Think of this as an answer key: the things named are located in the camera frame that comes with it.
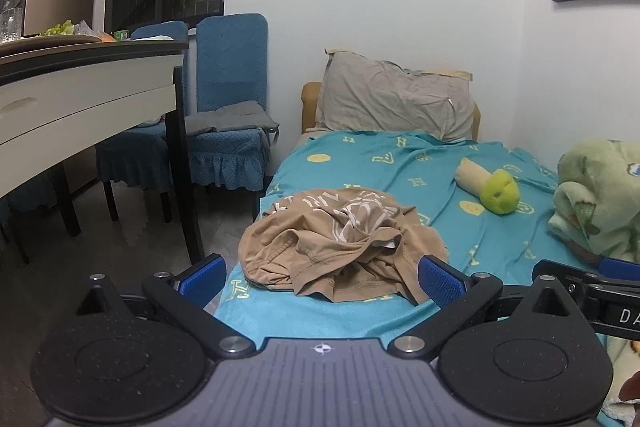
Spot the blue covered chair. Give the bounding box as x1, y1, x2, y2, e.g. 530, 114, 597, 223
95, 21, 190, 223
187, 13, 281, 194

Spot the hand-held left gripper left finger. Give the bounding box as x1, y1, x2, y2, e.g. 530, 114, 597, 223
75, 254, 257, 360

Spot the grey pillow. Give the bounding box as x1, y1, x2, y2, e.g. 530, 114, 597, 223
314, 48, 476, 142

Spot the clear plastic bag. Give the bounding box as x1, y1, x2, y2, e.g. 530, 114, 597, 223
74, 21, 108, 40

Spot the clear drinking glass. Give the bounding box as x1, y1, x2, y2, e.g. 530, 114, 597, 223
0, 8, 24, 44

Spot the grey seat cushion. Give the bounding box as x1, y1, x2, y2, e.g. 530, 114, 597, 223
185, 101, 281, 138

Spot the white table with dark top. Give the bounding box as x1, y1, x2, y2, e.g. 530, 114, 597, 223
0, 38, 206, 265

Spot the tan printed t-shirt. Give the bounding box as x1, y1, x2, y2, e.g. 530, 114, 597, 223
237, 188, 448, 306

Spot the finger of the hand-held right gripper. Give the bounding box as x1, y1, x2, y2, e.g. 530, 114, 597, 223
532, 259, 603, 292
597, 256, 640, 282

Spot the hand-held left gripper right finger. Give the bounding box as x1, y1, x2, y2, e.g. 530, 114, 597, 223
389, 255, 573, 360

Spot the teal printed bed sheet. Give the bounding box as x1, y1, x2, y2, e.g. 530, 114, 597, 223
212, 130, 618, 427

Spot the green and cream plush toy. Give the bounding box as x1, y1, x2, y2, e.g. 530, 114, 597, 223
454, 158, 521, 215

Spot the cream tiger print blanket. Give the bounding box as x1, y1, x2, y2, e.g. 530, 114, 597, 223
600, 334, 640, 427

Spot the green fleece blanket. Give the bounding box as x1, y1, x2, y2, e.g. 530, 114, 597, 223
547, 139, 640, 265

